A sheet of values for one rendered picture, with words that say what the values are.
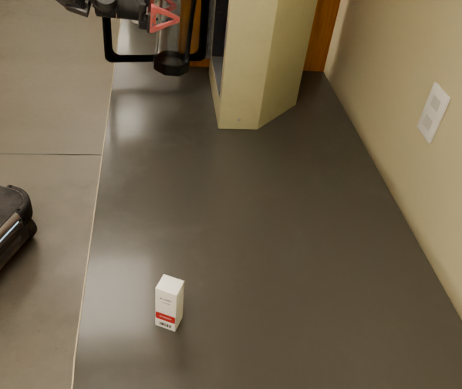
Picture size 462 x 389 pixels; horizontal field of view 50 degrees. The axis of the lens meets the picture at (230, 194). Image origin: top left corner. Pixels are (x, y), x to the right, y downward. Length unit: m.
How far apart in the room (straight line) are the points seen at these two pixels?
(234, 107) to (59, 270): 1.22
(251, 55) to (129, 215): 0.50
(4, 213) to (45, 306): 0.41
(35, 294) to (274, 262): 1.36
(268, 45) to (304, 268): 0.56
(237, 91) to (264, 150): 0.17
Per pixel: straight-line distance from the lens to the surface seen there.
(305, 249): 1.04
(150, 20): 1.29
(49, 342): 2.04
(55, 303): 2.14
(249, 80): 1.29
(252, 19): 1.23
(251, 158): 1.26
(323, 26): 1.69
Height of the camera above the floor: 1.67
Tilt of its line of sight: 40 degrees down
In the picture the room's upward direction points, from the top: 7 degrees clockwise
